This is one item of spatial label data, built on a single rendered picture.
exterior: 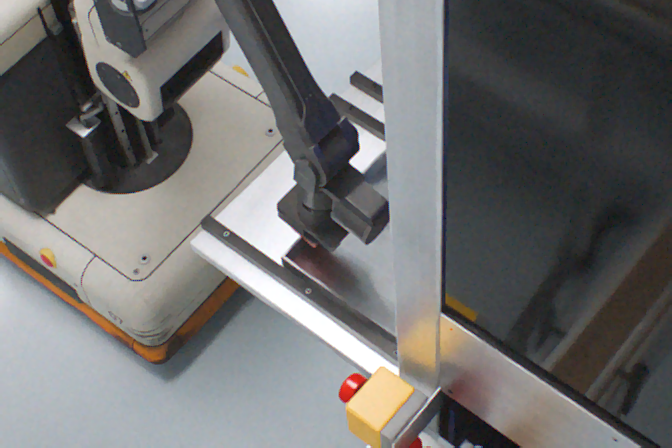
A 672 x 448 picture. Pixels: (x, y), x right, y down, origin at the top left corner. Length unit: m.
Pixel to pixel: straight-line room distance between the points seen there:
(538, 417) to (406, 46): 0.52
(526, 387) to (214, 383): 1.42
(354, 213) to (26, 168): 1.08
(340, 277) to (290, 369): 0.95
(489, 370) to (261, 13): 0.47
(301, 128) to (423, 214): 0.33
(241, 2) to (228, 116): 1.30
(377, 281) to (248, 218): 0.22
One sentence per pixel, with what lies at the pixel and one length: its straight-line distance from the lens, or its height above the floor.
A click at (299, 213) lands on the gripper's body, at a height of 1.00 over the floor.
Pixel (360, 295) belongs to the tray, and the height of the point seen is 0.88.
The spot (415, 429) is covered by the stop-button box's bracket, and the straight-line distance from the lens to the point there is 1.46.
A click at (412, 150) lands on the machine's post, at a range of 1.08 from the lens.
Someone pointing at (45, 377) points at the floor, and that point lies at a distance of 2.73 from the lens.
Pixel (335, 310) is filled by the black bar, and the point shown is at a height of 0.90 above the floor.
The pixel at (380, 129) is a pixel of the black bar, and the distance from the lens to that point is 1.81.
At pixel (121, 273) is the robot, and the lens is 2.48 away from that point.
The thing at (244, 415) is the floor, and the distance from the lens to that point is 2.59.
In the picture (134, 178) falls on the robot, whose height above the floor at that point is 0.27.
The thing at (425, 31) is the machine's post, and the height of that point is 1.64.
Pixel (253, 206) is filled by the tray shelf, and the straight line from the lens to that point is 1.78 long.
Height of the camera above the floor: 2.34
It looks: 55 degrees down
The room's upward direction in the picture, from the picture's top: 7 degrees counter-clockwise
